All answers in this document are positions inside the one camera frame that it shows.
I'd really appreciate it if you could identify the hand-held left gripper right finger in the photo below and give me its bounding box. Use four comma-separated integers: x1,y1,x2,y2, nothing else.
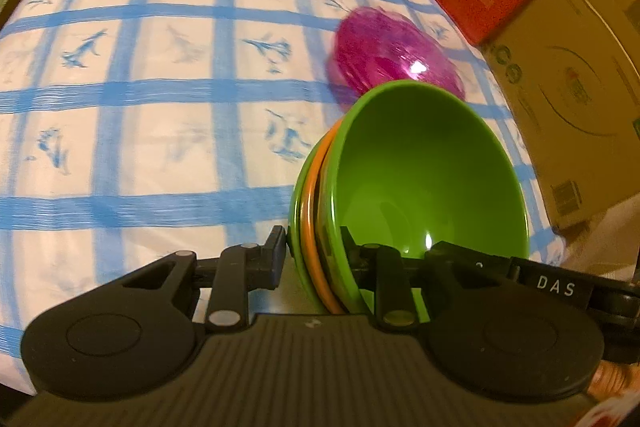
339,227,501,332

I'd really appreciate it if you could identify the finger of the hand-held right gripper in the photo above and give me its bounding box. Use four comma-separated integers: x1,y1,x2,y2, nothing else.
426,241,513,280

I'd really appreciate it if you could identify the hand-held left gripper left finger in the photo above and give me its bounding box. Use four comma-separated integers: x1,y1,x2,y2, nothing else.
120,225,287,334

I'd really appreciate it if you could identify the green plastic bowl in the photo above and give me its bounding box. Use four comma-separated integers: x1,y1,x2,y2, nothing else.
322,80,531,325
289,134,326,303

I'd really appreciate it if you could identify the orange plastic bowl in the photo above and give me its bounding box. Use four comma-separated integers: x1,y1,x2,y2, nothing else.
299,117,351,314

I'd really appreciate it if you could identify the pink plastic flower plate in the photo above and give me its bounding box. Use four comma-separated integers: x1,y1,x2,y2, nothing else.
326,6,467,112

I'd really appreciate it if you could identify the person's right hand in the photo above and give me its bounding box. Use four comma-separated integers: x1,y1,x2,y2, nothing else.
590,361,640,403

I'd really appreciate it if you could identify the brown cardboard box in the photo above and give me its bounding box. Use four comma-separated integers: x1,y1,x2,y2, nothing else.
480,0,640,235

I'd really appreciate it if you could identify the blue checked tablecloth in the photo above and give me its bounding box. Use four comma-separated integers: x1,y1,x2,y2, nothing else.
0,0,571,395

